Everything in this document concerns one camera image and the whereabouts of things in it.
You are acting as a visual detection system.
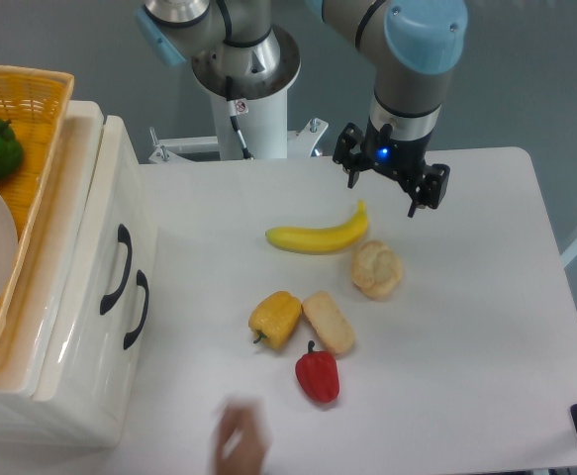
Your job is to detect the orange woven basket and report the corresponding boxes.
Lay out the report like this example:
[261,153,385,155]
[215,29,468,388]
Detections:
[0,62,76,395]

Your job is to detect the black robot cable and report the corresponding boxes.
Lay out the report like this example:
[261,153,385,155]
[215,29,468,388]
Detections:
[224,76,255,160]

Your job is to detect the round bread roll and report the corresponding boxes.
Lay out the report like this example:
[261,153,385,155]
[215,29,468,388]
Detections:
[350,239,404,299]

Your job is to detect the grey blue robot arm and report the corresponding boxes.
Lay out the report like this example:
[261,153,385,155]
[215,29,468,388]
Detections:
[135,1,468,209]

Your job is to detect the yellow banana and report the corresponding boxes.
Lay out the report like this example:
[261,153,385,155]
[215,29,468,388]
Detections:
[265,200,369,254]

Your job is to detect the blurred human hand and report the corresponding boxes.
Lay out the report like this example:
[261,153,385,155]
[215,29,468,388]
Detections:
[212,399,271,475]

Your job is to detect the oblong bread loaf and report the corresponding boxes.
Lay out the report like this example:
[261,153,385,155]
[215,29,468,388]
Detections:
[302,291,355,354]

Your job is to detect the yellow bell pepper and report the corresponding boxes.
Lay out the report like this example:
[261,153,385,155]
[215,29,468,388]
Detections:
[248,291,302,350]

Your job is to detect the white frame bracket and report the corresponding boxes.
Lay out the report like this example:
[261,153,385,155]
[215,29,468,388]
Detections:
[147,117,330,164]

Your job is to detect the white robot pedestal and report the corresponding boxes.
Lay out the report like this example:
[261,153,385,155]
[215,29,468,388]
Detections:
[191,25,302,160]

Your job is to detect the white drawer cabinet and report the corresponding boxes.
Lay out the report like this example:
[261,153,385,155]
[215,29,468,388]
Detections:
[0,101,157,447]

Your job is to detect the red bell pepper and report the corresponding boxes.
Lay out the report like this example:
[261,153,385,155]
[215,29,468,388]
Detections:
[295,340,339,404]

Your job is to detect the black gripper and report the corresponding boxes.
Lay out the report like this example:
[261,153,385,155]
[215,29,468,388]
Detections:
[333,123,450,218]

